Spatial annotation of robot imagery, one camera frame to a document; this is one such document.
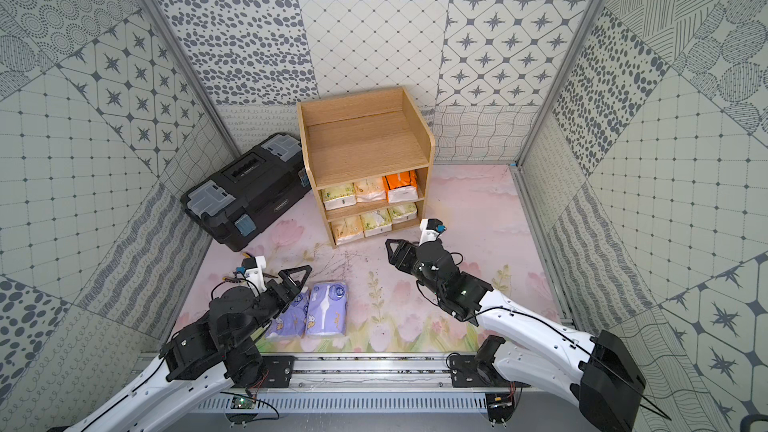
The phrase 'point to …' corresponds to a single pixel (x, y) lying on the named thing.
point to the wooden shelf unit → (360, 136)
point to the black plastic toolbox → (233, 205)
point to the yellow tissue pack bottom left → (347, 229)
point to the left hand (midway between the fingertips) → (305, 271)
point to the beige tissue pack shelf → (371, 189)
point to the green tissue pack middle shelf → (338, 197)
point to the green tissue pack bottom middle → (376, 222)
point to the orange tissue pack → (401, 187)
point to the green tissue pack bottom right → (401, 212)
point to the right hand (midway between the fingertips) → (395, 247)
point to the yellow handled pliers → (232, 280)
